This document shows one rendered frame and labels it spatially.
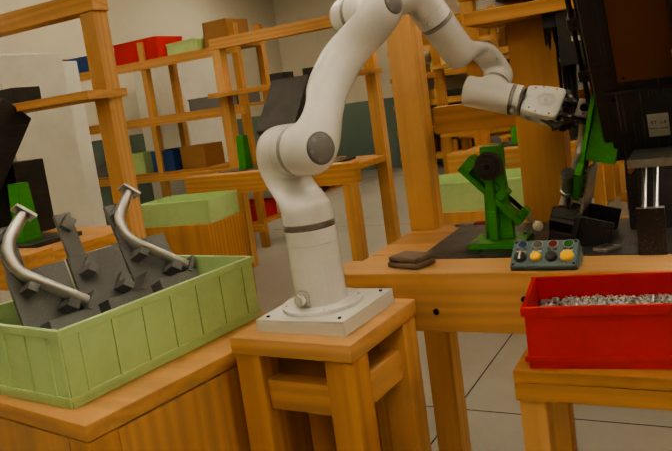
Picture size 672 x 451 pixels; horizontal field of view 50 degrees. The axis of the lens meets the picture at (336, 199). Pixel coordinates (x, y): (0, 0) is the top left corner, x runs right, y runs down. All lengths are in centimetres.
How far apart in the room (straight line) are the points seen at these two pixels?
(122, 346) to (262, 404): 34
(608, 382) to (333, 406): 56
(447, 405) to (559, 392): 121
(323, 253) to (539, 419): 56
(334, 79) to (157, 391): 78
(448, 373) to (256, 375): 102
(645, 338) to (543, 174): 98
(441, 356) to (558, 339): 117
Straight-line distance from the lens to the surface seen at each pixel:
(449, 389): 259
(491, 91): 200
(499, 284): 174
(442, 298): 180
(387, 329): 165
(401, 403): 181
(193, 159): 766
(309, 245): 162
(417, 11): 188
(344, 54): 169
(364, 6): 170
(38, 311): 191
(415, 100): 237
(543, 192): 230
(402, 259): 185
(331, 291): 164
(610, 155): 188
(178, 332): 182
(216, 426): 178
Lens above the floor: 135
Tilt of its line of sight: 8 degrees down
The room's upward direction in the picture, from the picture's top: 8 degrees counter-clockwise
